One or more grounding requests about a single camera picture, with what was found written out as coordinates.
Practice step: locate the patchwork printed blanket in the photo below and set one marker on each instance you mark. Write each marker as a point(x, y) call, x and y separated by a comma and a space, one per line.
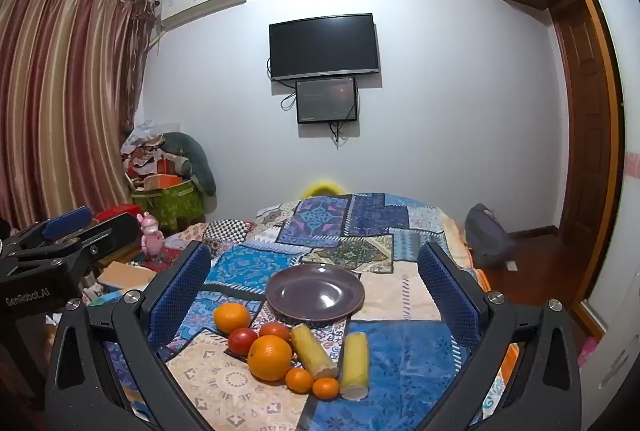
point(400, 361)

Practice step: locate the orange cardboard box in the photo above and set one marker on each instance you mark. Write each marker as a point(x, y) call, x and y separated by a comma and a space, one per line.
point(162, 182)

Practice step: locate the grey green pillow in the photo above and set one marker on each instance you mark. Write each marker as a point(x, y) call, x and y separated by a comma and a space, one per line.
point(197, 156)

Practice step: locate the pink slipper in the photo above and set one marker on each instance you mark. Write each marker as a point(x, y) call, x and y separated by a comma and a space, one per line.
point(588, 351)

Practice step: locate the yellow sugarcane piece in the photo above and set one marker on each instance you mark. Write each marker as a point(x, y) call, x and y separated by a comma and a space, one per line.
point(355, 366)
point(312, 350)

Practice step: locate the black wall television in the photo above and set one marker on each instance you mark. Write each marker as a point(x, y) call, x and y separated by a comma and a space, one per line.
point(324, 46)

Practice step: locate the striped brown curtain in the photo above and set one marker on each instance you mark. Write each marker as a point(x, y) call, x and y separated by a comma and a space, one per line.
point(65, 101)

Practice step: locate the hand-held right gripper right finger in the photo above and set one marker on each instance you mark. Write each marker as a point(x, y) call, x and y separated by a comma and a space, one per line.
point(450, 296)

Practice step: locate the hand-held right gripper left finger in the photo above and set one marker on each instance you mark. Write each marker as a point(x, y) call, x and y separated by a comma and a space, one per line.
point(180, 296)

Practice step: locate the small tangerine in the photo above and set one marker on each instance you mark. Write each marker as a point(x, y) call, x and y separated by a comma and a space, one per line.
point(326, 387)
point(299, 380)

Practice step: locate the checkered cloth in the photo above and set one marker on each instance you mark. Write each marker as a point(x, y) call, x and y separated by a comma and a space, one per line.
point(227, 233)

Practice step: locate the pink toy rabbit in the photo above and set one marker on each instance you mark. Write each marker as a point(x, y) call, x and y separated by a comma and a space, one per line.
point(152, 238)

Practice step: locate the yellow plastic stool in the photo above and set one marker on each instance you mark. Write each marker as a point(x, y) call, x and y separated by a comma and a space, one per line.
point(327, 187)

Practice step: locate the red tomato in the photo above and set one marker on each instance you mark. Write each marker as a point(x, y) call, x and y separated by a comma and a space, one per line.
point(275, 330)
point(242, 342)

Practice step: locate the purple round plate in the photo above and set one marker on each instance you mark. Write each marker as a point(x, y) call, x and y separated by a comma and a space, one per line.
point(310, 296)

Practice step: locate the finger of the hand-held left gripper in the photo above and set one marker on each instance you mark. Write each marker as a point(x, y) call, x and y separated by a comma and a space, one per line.
point(112, 231)
point(67, 217)

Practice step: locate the red box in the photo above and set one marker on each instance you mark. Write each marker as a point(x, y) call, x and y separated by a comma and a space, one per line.
point(117, 213)

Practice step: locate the grey bag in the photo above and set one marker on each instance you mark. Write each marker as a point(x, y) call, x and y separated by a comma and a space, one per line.
point(487, 236)

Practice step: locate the small black wall monitor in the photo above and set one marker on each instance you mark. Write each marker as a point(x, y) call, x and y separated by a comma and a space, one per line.
point(326, 101)

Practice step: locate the white sliding wardrobe door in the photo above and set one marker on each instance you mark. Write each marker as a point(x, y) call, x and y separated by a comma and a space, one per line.
point(620, 211)

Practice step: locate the green storage box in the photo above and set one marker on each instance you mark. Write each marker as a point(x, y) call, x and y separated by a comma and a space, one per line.
point(170, 206)

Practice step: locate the tan cardboard box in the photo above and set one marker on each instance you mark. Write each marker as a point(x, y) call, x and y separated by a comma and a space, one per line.
point(125, 276)

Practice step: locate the large orange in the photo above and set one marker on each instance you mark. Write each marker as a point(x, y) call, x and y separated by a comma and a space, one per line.
point(270, 357)

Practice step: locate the medium orange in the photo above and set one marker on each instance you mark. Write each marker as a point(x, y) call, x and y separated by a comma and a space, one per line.
point(232, 317)

